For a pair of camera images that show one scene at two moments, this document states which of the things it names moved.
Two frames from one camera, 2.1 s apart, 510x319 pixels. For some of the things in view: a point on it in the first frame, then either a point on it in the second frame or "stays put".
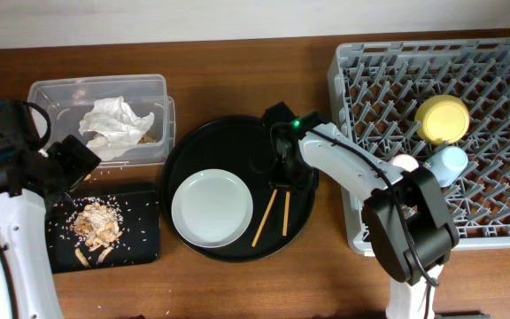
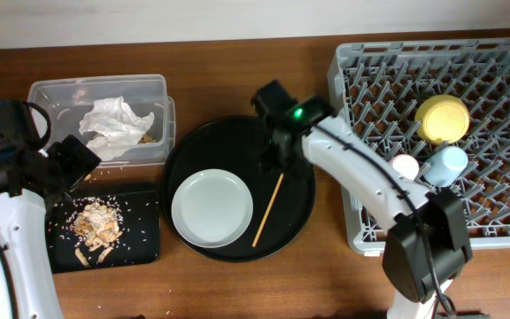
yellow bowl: [441, 119] stays put
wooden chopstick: [265, 215] stays put
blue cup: [448, 164] stays put
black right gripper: [310, 179] → [267, 156]
